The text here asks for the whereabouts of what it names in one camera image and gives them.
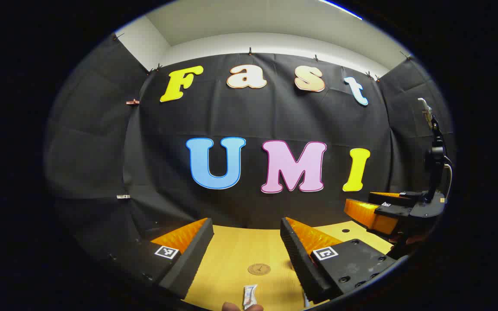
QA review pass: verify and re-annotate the wooden desktop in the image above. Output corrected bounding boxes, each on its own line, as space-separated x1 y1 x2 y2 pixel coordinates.
182 219 394 310

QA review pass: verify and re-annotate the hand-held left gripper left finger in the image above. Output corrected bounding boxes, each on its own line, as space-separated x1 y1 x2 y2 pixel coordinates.
102 218 214 299

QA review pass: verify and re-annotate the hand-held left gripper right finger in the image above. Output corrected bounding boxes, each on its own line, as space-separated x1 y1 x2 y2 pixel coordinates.
280 217 399 305

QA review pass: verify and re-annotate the thin grey gripper cable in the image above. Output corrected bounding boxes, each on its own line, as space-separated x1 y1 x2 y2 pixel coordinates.
444 156 453 200

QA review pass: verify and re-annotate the black backdrop cloth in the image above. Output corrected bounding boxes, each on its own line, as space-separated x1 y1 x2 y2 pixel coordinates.
44 32 455 277

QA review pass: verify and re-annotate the white toothpaste tube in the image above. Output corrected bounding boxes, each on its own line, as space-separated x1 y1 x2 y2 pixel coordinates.
243 284 259 310

